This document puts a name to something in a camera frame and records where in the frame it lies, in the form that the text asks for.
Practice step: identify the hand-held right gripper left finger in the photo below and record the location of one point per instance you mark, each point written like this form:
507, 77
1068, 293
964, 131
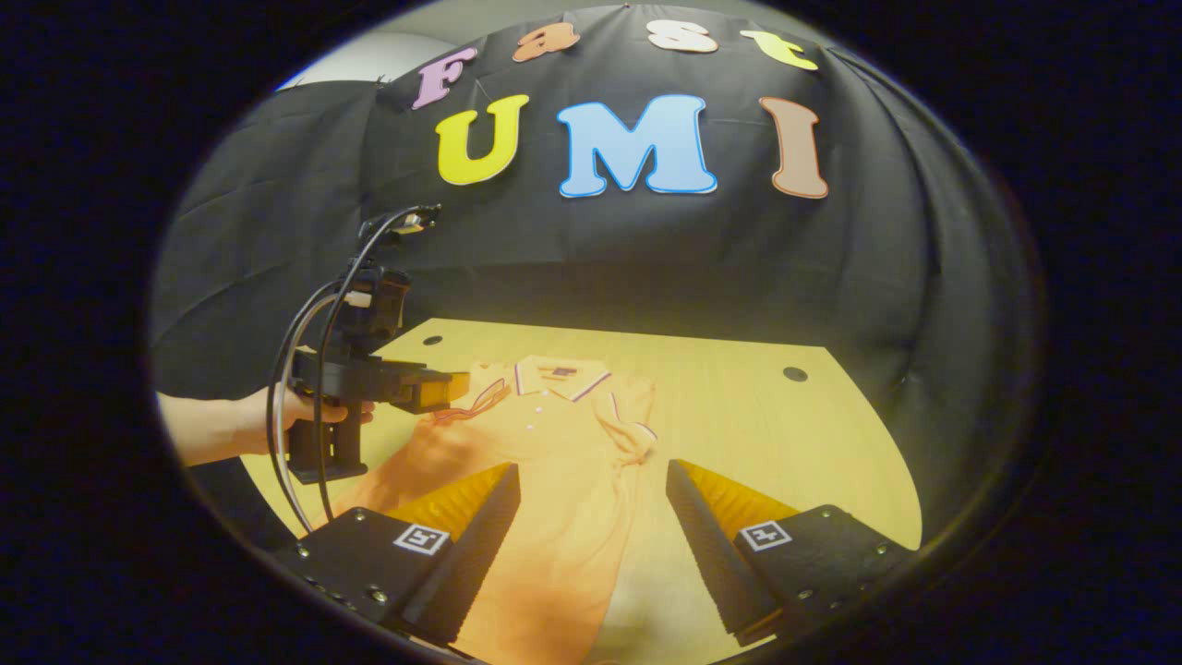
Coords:
466, 563

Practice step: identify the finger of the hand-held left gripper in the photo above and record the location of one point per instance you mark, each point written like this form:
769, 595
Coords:
441, 390

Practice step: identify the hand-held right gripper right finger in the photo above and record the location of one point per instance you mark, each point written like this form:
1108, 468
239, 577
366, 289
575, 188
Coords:
716, 563

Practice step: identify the orange T-shirt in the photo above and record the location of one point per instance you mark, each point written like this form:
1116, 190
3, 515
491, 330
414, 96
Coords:
563, 480

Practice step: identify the black backdrop cloth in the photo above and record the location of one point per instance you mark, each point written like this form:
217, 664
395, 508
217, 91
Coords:
600, 249

